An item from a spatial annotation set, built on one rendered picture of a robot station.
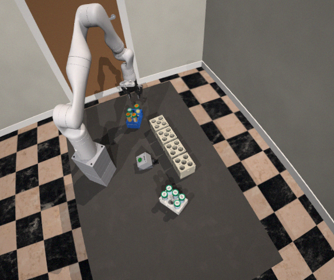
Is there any blue tube rack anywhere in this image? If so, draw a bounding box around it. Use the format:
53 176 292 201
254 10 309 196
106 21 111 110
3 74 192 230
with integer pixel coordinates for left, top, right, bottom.
126 109 143 129

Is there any cream tube adapter with holes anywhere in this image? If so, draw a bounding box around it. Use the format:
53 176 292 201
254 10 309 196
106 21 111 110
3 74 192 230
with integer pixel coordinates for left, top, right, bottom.
172 152 196 179

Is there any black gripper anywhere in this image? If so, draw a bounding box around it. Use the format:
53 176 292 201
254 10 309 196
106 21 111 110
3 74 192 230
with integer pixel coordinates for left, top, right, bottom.
121 79 143 99

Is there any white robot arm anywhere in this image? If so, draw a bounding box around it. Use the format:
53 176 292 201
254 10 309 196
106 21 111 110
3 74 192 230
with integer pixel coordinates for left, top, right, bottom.
53 3 136 160

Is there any white tube rack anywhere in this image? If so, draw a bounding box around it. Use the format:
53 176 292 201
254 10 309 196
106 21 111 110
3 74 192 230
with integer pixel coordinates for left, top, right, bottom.
159 194 188 215

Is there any cream square bucket adapter with holes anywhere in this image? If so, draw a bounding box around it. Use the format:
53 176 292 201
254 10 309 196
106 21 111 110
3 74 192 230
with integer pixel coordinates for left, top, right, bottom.
164 139 186 164
156 126 177 151
149 115 169 139

